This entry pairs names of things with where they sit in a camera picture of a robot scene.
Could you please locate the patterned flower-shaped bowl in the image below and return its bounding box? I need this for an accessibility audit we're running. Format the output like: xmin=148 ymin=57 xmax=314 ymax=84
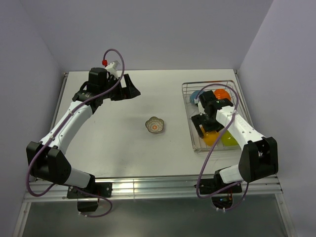
xmin=145 ymin=116 xmax=164 ymax=134

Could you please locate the yellow orange bowl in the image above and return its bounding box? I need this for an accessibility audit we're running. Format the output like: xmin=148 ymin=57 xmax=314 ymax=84
xmin=200 ymin=126 xmax=219 ymax=147

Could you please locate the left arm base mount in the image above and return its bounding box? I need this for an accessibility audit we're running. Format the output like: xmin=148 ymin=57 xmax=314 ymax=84
xmin=66 ymin=182 xmax=113 ymax=218

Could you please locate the aluminium table edge rail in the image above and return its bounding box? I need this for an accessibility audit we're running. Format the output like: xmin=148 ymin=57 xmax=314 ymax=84
xmin=23 ymin=175 xmax=283 ymax=202

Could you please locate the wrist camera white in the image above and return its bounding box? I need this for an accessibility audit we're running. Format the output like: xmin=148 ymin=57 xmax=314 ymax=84
xmin=194 ymin=99 xmax=205 ymax=115
xmin=105 ymin=61 xmax=120 ymax=78

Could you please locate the white bowl orange outside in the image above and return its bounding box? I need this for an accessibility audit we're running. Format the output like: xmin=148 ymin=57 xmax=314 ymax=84
xmin=214 ymin=89 xmax=231 ymax=101

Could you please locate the blue ceramic bowl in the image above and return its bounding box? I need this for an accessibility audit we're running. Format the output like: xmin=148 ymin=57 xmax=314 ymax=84
xmin=189 ymin=90 xmax=203 ymax=106

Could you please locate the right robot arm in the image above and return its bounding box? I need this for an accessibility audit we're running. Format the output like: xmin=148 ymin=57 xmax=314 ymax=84
xmin=191 ymin=90 xmax=278 ymax=193

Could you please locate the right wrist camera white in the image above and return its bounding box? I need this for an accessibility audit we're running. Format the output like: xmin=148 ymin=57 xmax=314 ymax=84
xmin=194 ymin=99 xmax=205 ymax=115

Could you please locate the steel wire dish rack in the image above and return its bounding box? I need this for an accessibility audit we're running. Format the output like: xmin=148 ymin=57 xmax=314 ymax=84
xmin=182 ymin=80 xmax=250 ymax=153

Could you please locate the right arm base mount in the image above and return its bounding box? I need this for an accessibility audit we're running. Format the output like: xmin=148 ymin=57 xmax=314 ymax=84
xmin=197 ymin=178 xmax=242 ymax=210

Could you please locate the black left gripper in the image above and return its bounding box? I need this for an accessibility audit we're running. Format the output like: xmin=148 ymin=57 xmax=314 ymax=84
xmin=100 ymin=74 xmax=140 ymax=101

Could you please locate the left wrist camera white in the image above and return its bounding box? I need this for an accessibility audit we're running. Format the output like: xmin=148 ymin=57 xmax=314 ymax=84
xmin=105 ymin=61 xmax=120 ymax=78

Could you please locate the lime green bowl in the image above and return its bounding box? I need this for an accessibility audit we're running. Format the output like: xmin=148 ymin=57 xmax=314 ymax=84
xmin=221 ymin=131 xmax=238 ymax=146

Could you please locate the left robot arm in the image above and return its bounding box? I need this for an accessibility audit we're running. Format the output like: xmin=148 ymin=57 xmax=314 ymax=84
xmin=26 ymin=67 xmax=141 ymax=197

